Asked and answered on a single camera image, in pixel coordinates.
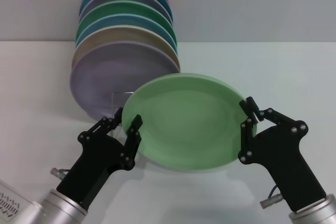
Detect light green plate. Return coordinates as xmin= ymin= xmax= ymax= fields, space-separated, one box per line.
xmin=122 ymin=73 xmax=249 ymax=174

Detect beige plate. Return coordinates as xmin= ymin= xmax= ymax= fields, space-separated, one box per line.
xmin=71 ymin=25 xmax=181 ymax=71

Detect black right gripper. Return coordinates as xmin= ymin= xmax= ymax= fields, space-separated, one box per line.
xmin=238 ymin=97 xmax=328 ymax=213

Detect light blue plate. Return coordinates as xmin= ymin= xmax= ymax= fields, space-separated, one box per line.
xmin=75 ymin=13 xmax=179 ymax=51

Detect gripper cable connector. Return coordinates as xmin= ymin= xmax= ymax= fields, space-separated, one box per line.
xmin=50 ymin=167 xmax=70 ymax=179
xmin=259 ymin=185 xmax=286 ymax=208

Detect metal wire plate rack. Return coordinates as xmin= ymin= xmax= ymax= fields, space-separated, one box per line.
xmin=110 ymin=91 xmax=136 ymax=133

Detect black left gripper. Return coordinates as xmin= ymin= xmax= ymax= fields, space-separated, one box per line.
xmin=56 ymin=107 xmax=143 ymax=208

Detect left gripper cable connector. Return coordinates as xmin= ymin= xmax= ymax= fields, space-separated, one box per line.
xmin=50 ymin=167 xmax=70 ymax=179

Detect dark green plate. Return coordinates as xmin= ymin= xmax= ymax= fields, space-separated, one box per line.
xmin=76 ymin=1 xmax=176 ymax=42

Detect right gripper cable connector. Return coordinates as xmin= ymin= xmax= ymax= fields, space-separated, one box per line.
xmin=259 ymin=185 xmax=286 ymax=208

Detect lilac plate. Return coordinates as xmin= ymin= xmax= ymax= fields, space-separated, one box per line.
xmin=69 ymin=41 xmax=182 ymax=120

